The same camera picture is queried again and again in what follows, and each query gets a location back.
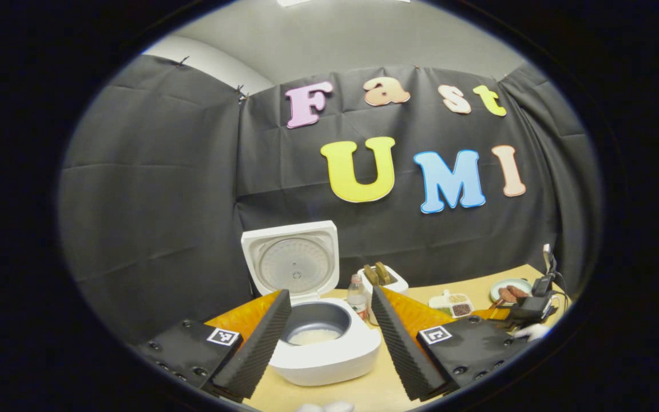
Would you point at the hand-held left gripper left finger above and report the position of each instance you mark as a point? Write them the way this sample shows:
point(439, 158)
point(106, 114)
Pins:
point(258, 352)

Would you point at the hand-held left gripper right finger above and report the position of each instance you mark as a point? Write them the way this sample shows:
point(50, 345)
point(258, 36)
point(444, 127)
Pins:
point(398, 349)

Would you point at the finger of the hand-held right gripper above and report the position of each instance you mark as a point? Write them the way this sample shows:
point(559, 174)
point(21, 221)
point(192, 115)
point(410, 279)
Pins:
point(492, 315)

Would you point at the white rice cooker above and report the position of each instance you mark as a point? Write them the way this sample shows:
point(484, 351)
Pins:
point(329, 360)

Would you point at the brown sausage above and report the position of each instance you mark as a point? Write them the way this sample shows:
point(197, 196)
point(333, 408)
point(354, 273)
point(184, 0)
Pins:
point(507, 296)
point(519, 290)

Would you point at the pale green plate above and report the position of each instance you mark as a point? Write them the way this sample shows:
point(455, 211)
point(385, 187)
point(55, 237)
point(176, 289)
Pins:
point(504, 282)

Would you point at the white divided grain dish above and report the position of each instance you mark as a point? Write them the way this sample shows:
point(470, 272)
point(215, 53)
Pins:
point(449, 304)

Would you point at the clear plastic bottle red label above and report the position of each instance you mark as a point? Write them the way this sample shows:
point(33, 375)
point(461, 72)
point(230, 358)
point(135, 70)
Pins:
point(357, 300)

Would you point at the white toaster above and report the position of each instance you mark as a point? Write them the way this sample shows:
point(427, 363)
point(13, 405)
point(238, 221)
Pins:
point(398, 284)

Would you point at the brown toast slice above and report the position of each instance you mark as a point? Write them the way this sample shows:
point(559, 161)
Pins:
point(370, 275)
point(384, 272)

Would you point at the black backdrop cloth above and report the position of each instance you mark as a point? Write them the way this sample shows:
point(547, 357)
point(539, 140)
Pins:
point(152, 200)

